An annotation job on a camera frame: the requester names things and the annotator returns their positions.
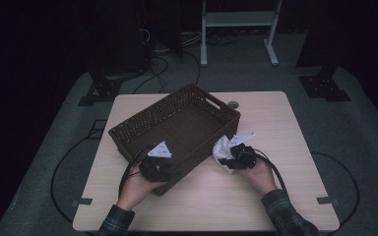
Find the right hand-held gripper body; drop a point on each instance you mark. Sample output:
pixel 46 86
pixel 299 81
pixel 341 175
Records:
pixel 244 157

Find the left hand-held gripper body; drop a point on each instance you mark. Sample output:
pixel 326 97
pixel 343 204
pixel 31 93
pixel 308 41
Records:
pixel 156 170

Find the brown woven basket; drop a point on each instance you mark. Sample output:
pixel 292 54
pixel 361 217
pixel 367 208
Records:
pixel 183 128

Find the black tape mark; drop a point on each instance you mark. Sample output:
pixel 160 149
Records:
pixel 83 201
pixel 326 200

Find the black stand base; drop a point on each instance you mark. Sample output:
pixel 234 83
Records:
pixel 323 87
pixel 103 88

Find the white metal stand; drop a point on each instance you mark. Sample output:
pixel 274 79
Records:
pixel 239 19

